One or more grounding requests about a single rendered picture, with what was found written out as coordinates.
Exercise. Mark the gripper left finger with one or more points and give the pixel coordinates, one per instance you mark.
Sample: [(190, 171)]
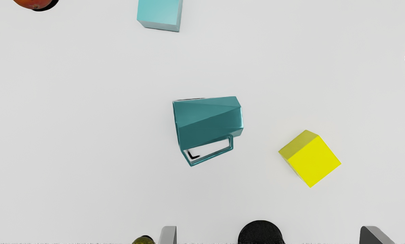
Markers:
[(168, 235)]

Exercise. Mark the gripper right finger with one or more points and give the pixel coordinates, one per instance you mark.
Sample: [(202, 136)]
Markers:
[(373, 236)]

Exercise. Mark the teal faceted mug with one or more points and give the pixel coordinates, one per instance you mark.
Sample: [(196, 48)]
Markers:
[(206, 122)]

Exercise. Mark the olive green round object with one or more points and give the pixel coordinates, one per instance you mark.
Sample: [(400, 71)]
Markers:
[(143, 240)]

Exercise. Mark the black round object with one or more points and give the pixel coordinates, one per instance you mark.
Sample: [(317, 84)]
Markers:
[(260, 234)]

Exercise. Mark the yellow cube block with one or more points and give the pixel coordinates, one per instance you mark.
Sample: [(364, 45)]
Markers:
[(312, 162)]

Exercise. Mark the light blue block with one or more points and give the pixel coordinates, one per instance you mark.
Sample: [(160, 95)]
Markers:
[(160, 13)]

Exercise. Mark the red orange round fruit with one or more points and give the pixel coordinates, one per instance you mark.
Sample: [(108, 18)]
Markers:
[(33, 3)]

